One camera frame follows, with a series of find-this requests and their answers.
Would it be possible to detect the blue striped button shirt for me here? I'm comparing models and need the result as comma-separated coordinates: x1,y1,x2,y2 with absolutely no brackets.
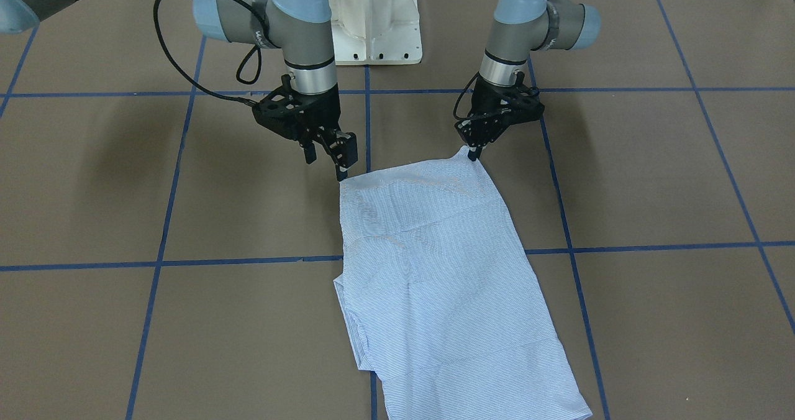
334,147,593,419

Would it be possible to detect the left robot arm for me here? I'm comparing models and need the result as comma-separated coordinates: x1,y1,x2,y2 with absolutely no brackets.
453,0,602,162

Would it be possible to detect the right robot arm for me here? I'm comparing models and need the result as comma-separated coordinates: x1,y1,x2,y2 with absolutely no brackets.
2,0,358,180

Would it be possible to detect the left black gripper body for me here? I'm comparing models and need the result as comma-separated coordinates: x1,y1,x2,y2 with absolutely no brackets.
455,75,545,148

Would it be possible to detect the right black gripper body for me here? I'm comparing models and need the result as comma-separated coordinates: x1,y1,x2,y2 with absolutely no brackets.
251,75,343,148

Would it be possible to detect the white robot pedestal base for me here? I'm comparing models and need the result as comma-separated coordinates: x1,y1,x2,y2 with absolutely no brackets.
329,0,424,66

